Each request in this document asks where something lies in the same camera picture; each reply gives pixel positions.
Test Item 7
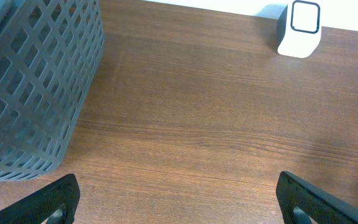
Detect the dark grey plastic basket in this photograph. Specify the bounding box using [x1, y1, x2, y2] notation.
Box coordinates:
[0, 0, 104, 181]

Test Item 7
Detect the white barcode scanner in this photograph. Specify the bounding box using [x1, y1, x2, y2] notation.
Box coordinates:
[277, 0, 321, 58]

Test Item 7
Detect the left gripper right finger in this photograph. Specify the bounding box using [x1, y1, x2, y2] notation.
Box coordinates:
[276, 171, 358, 223]

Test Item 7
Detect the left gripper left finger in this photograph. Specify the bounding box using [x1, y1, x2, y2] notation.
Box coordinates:
[0, 174, 80, 224]

